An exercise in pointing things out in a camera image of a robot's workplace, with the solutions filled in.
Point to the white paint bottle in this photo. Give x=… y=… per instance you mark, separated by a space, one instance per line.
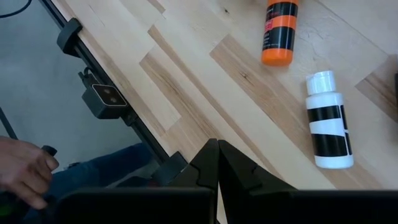
x=328 y=124

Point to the orange paint bottle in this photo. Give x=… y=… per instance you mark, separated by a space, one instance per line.
x=278 y=37

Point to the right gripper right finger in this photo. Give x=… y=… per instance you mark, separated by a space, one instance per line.
x=239 y=177

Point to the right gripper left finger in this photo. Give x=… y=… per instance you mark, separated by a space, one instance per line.
x=205 y=168

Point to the person's hand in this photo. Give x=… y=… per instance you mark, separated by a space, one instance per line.
x=21 y=168

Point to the black table-level camera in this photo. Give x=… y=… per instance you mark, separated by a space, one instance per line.
x=104 y=102

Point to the person's leg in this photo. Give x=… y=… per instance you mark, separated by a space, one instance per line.
x=109 y=168

